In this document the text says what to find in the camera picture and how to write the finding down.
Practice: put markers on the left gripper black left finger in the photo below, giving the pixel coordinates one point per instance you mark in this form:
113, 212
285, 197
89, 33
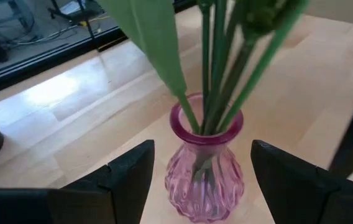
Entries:
86, 205

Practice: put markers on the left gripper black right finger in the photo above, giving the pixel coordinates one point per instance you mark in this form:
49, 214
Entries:
313, 202

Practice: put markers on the white artificial tulip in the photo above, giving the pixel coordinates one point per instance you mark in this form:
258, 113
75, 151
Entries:
154, 37

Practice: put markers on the pink ribbed glass vase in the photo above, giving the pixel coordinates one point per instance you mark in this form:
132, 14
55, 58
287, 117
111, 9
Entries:
204, 193

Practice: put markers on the pink artificial flower stems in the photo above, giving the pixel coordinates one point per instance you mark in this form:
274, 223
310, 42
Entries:
39, 67

